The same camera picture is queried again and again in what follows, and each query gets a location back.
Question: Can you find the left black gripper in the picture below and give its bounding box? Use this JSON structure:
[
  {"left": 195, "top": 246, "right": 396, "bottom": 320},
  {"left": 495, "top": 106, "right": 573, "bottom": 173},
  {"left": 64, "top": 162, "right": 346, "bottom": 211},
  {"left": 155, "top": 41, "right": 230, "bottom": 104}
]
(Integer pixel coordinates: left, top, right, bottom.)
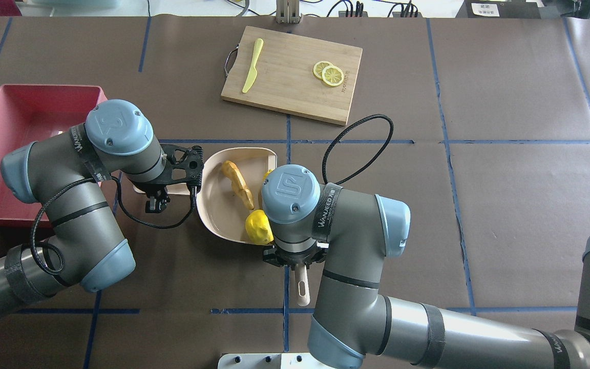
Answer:
[{"left": 144, "top": 144, "right": 204, "bottom": 213}]

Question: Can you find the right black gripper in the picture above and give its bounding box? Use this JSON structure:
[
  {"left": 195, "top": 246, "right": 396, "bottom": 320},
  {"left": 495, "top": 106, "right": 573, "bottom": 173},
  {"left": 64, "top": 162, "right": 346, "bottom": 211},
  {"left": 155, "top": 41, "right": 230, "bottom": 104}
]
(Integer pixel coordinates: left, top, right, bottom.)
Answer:
[{"left": 262, "top": 244, "right": 328, "bottom": 269}]

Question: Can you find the yellow toy lemon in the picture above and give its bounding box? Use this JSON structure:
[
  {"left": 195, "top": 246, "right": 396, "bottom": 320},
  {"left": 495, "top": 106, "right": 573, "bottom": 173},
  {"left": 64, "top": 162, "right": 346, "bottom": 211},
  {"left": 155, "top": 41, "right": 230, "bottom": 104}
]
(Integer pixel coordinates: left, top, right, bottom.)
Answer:
[{"left": 244, "top": 209, "right": 274, "bottom": 245}]

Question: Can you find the wooden hand brush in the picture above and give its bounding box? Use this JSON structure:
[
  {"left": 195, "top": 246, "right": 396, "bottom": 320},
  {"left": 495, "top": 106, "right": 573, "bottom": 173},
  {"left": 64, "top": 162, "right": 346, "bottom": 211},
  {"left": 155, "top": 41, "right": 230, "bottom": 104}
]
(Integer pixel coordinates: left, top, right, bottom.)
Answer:
[{"left": 293, "top": 263, "right": 311, "bottom": 308}]

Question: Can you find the beige plastic dustpan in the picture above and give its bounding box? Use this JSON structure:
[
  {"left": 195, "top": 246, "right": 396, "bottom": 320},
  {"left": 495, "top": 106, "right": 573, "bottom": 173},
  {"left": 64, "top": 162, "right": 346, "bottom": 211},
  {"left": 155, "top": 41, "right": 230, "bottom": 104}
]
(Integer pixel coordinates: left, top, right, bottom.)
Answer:
[{"left": 133, "top": 147, "right": 278, "bottom": 245}]

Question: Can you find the toy ginger root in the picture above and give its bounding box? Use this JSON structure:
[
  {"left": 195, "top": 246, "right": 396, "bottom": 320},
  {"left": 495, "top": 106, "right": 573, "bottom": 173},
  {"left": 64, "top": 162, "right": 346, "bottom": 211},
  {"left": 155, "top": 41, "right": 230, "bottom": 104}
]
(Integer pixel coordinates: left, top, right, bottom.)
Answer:
[{"left": 221, "top": 160, "right": 255, "bottom": 212}]

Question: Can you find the yellow toy corn cob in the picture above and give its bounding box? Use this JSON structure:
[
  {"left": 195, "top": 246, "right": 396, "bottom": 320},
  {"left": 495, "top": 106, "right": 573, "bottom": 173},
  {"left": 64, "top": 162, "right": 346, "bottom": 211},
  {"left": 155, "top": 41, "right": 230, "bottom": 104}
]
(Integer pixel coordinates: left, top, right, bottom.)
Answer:
[{"left": 262, "top": 170, "right": 273, "bottom": 182}]

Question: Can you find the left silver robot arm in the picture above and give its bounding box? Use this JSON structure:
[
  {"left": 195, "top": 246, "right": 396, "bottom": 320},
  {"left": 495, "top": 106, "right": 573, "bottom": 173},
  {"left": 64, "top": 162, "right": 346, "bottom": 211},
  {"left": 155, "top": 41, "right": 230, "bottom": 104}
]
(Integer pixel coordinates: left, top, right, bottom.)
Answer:
[{"left": 0, "top": 99, "right": 203, "bottom": 317}]

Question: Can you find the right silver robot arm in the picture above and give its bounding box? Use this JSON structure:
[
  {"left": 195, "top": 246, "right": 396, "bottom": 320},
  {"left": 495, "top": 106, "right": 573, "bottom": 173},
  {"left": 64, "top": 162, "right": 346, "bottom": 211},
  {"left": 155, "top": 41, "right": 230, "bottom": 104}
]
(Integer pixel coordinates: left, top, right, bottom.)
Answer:
[{"left": 262, "top": 165, "right": 590, "bottom": 368}]

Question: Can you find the pink plastic bin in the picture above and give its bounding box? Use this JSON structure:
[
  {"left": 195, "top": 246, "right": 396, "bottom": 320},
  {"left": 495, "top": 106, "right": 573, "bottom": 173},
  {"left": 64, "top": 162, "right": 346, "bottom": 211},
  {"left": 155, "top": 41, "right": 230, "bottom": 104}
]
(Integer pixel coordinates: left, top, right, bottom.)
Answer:
[{"left": 0, "top": 84, "right": 106, "bottom": 227}]

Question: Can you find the bamboo cutting board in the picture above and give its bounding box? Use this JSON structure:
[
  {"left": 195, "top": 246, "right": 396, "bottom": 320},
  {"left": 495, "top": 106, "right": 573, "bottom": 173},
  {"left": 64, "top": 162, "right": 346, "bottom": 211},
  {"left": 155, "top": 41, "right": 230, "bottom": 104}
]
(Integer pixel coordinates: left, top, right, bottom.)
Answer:
[{"left": 221, "top": 26, "right": 363, "bottom": 126}]

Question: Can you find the lemon slice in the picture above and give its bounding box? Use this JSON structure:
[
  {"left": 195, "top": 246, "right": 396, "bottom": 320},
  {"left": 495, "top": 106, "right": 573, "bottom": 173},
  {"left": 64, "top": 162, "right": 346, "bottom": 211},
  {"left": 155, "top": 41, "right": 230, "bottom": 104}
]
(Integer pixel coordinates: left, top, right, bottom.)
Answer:
[
  {"left": 320, "top": 65, "right": 345, "bottom": 87},
  {"left": 312, "top": 60, "right": 333, "bottom": 80}
]

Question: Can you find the yellow plastic knife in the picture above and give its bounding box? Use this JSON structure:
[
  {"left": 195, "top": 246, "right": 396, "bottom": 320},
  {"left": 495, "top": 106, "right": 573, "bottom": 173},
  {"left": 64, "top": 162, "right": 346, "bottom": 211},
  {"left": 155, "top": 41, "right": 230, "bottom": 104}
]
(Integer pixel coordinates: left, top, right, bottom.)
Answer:
[{"left": 241, "top": 38, "right": 264, "bottom": 94}]

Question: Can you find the black power box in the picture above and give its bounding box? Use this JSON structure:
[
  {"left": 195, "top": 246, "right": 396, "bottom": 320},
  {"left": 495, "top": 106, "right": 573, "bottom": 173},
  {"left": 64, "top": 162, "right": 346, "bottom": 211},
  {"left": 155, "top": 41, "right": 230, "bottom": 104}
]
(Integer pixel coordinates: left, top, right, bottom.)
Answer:
[{"left": 455, "top": 1, "right": 541, "bottom": 19}]

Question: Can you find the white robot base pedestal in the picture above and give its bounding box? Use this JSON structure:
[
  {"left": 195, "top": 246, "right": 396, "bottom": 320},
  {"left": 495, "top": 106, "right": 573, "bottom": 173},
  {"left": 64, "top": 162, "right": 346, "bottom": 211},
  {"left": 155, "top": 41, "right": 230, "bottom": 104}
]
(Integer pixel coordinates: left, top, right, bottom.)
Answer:
[{"left": 217, "top": 353, "right": 324, "bottom": 368}]

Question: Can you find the aluminium frame post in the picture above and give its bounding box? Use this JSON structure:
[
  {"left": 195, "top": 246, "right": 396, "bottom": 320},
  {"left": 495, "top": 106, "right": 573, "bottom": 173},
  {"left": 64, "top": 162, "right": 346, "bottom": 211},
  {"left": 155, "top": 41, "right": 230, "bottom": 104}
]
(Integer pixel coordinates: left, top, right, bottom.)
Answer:
[{"left": 276, "top": 0, "right": 302, "bottom": 24}]

